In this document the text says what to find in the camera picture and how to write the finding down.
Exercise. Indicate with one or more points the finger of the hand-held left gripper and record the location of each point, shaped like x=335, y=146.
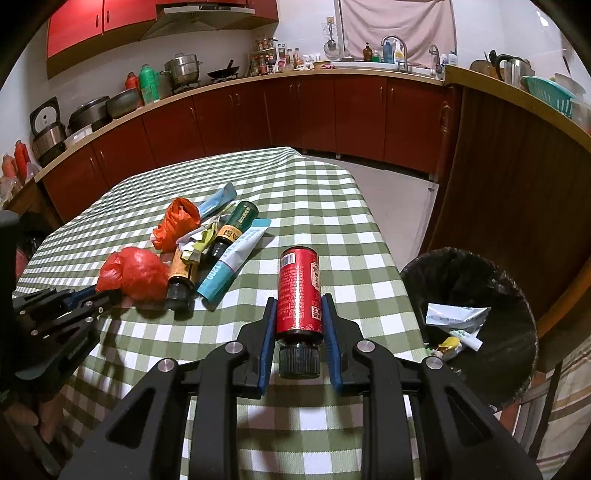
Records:
x=92, y=309
x=81, y=292

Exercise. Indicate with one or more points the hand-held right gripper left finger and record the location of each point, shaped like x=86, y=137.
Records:
x=268, y=341

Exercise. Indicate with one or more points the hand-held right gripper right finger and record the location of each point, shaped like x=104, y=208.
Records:
x=332, y=341

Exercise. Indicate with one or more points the red label dark bottle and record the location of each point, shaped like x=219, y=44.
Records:
x=298, y=295

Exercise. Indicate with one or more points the red plastic bag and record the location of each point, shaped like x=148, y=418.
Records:
x=136, y=272

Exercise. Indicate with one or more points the white teal tube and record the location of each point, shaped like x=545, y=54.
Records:
x=231, y=263

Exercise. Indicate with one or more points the orange label brown bottle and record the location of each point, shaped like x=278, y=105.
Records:
x=180, y=274

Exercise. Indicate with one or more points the yellow wrapper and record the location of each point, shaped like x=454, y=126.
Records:
x=450, y=344

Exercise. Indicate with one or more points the orange plastic bag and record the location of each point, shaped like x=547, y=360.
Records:
x=178, y=221

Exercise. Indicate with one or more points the green white wrapper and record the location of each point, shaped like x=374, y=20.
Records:
x=196, y=244

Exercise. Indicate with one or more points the green label dark bottle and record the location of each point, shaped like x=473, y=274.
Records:
x=238, y=221

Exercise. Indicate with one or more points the white packet with blue print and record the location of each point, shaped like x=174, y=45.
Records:
x=455, y=316

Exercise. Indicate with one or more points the green white packet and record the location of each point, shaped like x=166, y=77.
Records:
x=464, y=338

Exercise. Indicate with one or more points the light blue packet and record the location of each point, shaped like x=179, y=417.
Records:
x=219, y=197

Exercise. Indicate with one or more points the bin with black liner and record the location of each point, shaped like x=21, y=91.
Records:
x=508, y=286

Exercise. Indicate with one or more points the person's left hand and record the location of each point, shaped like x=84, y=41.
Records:
x=27, y=417

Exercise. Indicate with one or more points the green checked tablecloth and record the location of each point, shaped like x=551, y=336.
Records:
x=323, y=207

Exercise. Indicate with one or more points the orange plastic bottle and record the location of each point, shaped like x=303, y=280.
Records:
x=21, y=157

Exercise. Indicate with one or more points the steel rice cooker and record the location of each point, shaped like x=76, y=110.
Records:
x=46, y=129

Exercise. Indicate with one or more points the black cooking pot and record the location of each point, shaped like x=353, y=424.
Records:
x=87, y=113

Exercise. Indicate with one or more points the grey cooking pot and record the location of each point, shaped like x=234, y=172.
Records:
x=123, y=102

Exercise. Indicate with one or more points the red thermos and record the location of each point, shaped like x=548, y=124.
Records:
x=131, y=81

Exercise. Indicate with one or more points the green thermos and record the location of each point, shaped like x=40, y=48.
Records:
x=148, y=83

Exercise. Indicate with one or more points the dark red base cabinets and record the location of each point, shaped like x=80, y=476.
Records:
x=277, y=115

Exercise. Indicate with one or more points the wooden counter partition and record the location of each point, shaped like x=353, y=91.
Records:
x=508, y=184

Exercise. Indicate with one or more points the striped fabric curtain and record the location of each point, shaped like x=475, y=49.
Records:
x=563, y=406

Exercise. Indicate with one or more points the steel steamer pot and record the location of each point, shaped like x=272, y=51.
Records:
x=183, y=68

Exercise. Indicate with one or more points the black wok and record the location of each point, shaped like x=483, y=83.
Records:
x=224, y=71

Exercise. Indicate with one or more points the row of seasoning bottles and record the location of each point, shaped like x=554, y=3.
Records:
x=272, y=57

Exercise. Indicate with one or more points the brown glass bottle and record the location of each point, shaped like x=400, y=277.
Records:
x=367, y=53

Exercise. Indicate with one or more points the white spray bottle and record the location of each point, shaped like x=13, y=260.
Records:
x=399, y=55

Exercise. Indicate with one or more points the blue detergent bottle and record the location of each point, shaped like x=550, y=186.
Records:
x=388, y=51

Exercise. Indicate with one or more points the hanging steel ladle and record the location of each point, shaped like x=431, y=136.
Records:
x=330, y=44

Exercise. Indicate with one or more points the small steel faucet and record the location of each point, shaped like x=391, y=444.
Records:
x=434, y=57

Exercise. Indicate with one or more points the tall curved steel faucet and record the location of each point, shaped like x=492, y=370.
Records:
x=405, y=48

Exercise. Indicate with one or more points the range hood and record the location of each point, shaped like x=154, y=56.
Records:
x=203, y=14

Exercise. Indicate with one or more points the pink window curtain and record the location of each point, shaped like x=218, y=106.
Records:
x=397, y=27

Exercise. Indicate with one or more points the steel kettle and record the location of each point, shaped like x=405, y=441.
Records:
x=508, y=67

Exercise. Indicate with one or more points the large teal basket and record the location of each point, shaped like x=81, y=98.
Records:
x=549, y=94

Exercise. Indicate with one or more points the red wall cabinets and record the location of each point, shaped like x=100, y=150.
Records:
x=101, y=18

